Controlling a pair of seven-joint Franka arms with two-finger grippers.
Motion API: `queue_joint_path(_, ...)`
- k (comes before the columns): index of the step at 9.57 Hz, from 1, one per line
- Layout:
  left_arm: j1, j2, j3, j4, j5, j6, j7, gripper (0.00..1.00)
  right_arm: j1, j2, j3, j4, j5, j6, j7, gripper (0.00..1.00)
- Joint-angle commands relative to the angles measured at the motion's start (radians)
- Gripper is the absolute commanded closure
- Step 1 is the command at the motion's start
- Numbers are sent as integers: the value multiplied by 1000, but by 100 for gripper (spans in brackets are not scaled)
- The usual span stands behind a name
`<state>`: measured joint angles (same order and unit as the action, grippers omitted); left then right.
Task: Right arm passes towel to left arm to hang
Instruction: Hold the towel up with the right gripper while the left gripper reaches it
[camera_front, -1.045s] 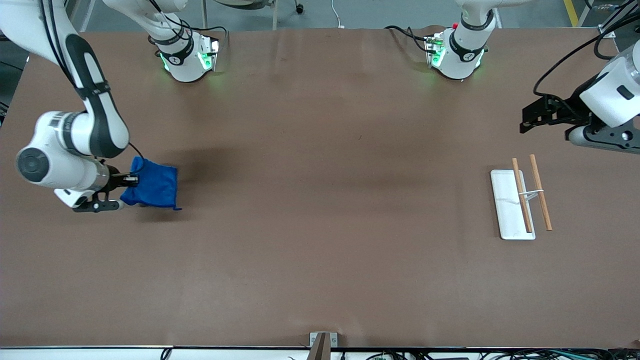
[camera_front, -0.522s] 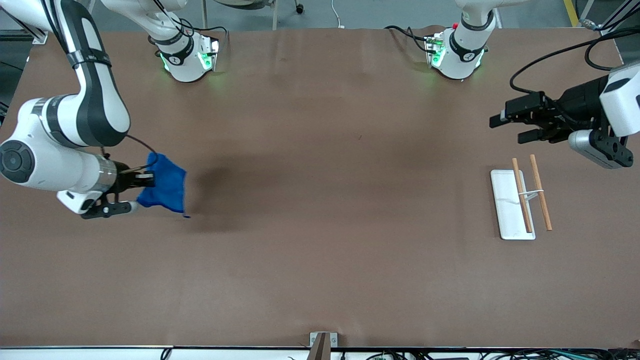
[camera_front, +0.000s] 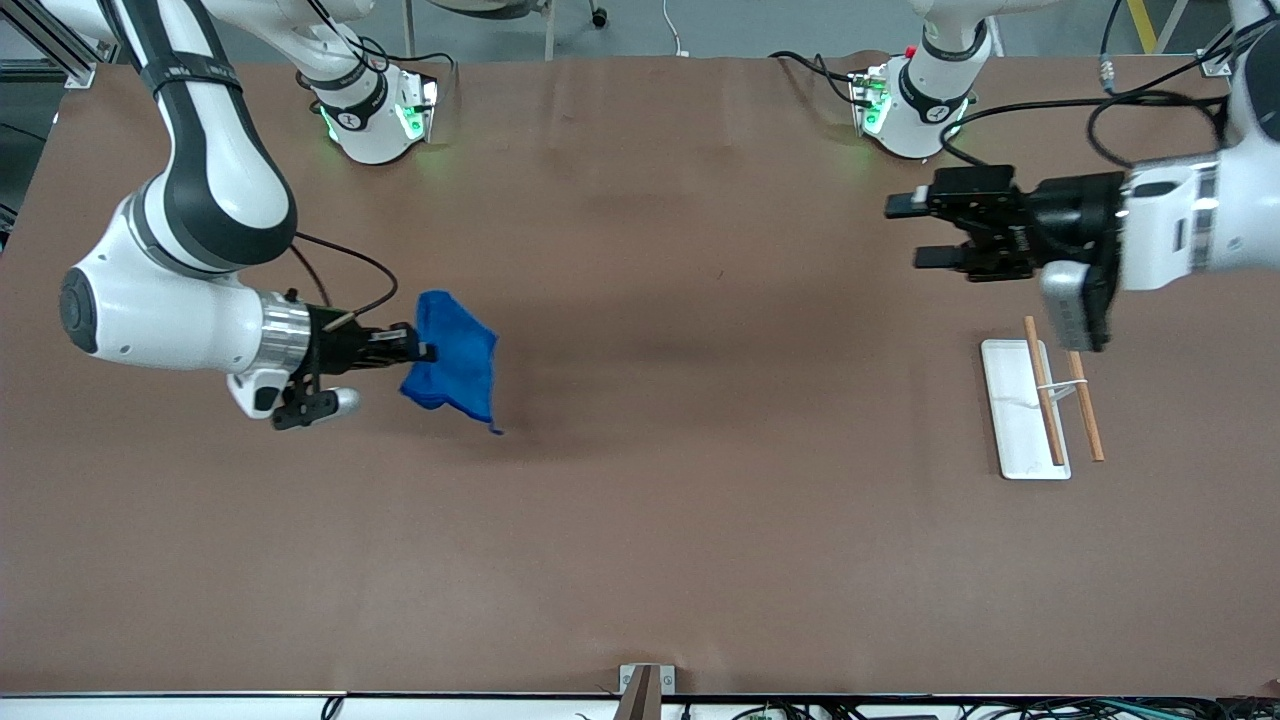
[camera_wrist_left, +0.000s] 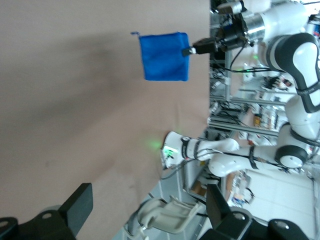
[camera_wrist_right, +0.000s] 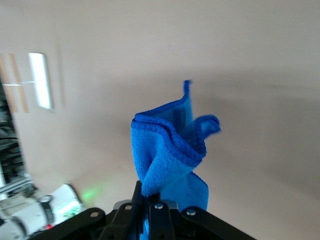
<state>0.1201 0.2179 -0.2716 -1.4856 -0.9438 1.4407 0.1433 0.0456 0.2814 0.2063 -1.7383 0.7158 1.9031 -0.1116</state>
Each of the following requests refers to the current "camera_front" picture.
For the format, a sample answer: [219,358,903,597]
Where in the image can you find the blue microfibre towel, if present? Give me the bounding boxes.
[399,290,505,437]

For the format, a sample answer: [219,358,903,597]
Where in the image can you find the white towel rack base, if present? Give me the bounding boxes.
[980,338,1073,481]

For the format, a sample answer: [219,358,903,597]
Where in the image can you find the wooden rack rod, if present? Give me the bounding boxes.
[1023,316,1067,467]
[1066,350,1106,463]

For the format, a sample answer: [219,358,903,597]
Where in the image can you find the stool base with caster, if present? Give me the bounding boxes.
[404,0,611,61]

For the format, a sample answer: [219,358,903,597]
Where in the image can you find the black left arm base cable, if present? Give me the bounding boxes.
[768,50,871,107]

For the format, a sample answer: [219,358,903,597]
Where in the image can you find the black arm base cable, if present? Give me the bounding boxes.
[295,40,458,101]
[768,50,871,107]

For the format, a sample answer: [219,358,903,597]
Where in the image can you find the black right arm base cable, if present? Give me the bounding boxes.
[295,40,458,101]

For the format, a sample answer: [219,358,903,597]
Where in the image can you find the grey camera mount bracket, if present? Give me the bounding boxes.
[618,663,677,720]

